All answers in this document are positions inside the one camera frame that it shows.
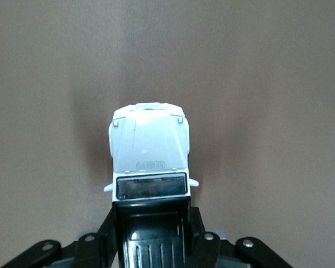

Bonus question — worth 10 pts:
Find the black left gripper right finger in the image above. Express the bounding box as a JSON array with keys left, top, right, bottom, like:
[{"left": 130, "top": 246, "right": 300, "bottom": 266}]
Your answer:
[{"left": 184, "top": 205, "right": 293, "bottom": 268}]

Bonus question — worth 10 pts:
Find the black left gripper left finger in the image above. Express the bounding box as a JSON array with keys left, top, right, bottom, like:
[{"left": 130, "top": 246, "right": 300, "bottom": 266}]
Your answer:
[{"left": 0, "top": 205, "right": 121, "bottom": 268}]

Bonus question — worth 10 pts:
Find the white toy jeep black roof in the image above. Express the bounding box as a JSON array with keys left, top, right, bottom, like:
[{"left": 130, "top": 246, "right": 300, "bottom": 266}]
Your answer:
[{"left": 103, "top": 102, "right": 199, "bottom": 268}]

